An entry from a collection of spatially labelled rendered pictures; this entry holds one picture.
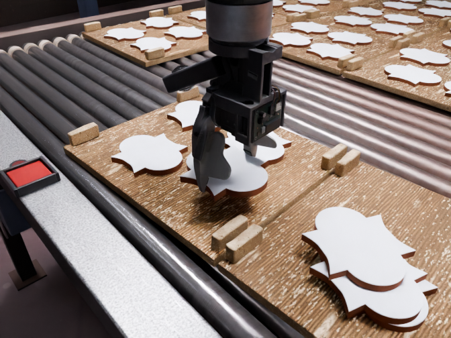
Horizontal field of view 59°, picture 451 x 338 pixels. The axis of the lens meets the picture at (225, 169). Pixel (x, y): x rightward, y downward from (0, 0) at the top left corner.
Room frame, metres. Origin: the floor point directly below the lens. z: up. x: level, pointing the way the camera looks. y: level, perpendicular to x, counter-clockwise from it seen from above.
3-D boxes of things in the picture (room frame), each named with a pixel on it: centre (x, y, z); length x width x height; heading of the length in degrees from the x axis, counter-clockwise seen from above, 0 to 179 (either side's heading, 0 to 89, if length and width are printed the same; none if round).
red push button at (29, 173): (0.57, 0.34, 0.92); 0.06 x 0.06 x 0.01; 42
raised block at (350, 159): (0.57, -0.21, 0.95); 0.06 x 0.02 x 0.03; 136
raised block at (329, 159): (0.59, -0.19, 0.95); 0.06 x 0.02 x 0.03; 136
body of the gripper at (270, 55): (0.46, -0.02, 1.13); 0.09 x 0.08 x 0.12; 47
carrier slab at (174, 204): (0.63, 0.04, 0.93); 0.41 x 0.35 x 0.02; 46
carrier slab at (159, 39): (1.38, 0.24, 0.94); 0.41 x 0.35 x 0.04; 42
